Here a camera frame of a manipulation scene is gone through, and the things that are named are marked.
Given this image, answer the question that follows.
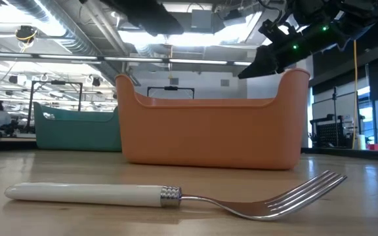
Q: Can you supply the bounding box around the teal plastic bin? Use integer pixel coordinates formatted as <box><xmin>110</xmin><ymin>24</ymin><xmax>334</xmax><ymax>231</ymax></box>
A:
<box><xmin>33</xmin><ymin>101</ymin><xmax>123</xmax><ymax>153</ymax></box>

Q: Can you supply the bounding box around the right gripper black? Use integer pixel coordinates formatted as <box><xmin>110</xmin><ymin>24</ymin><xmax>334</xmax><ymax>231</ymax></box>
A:
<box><xmin>238</xmin><ymin>32</ymin><xmax>321</xmax><ymax>80</ymax></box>

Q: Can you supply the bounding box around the black light stand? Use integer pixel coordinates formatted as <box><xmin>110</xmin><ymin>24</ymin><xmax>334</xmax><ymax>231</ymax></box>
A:
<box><xmin>331</xmin><ymin>87</ymin><xmax>339</xmax><ymax>115</ymax></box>

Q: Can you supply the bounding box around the grey ceiling box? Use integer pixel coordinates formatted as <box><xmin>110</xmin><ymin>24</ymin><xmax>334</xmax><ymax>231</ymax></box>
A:
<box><xmin>190</xmin><ymin>9</ymin><xmax>216</xmax><ymax>33</ymax></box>

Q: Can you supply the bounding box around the orange plastic bin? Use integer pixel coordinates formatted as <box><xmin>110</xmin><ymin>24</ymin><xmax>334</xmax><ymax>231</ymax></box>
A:
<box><xmin>114</xmin><ymin>68</ymin><xmax>311</xmax><ymax>171</ymax></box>

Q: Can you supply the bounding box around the white roll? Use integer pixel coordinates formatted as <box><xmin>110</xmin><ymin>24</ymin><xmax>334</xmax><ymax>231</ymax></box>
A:
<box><xmin>356</xmin><ymin>134</ymin><xmax>367</xmax><ymax>151</ymax></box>

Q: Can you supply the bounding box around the yellow cable reel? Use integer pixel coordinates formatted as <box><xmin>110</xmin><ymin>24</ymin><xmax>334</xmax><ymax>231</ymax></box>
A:
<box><xmin>14</xmin><ymin>25</ymin><xmax>38</xmax><ymax>44</ymax></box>

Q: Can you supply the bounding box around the black frame with camera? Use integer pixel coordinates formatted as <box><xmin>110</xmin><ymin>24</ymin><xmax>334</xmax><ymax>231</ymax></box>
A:
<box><xmin>146</xmin><ymin>85</ymin><xmax>196</xmax><ymax>100</ymax></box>

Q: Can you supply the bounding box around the person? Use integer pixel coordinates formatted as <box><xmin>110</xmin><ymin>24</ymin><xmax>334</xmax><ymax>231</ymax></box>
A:
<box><xmin>0</xmin><ymin>97</ymin><xmax>12</xmax><ymax>132</ymax></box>

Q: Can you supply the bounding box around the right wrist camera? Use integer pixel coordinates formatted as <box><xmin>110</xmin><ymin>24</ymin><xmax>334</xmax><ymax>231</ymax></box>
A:
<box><xmin>258</xmin><ymin>18</ymin><xmax>290</xmax><ymax>47</ymax></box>

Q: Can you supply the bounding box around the black metal rig frame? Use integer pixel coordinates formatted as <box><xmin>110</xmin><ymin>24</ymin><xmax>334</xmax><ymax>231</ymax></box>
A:
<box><xmin>27</xmin><ymin>80</ymin><xmax>83</xmax><ymax>134</ymax></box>

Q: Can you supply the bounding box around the white-handled silver fork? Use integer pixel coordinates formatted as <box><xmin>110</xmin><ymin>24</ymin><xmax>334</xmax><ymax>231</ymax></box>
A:
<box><xmin>4</xmin><ymin>169</ymin><xmax>348</xmax><ymax>221</ymax></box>

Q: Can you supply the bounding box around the black pegboard cart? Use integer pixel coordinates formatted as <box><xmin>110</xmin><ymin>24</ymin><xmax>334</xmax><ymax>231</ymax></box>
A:
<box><xmin>309</xmin><ymin>113</ymin><xmax>354</xmax><ymax>148</ymax></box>

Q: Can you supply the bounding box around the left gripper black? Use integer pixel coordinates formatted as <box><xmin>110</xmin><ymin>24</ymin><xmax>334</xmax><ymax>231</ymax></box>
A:
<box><xmin>100</xmin><ymin>0</ymin><xmax>185</xmax><ymax>36</ymax></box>

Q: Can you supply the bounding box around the long ceiling light bar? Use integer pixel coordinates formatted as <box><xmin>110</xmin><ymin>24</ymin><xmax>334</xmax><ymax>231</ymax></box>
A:
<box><xmin>0</xmin><ymin>51</ymin><xmax>254</xmax><ymax>68</ymax></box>

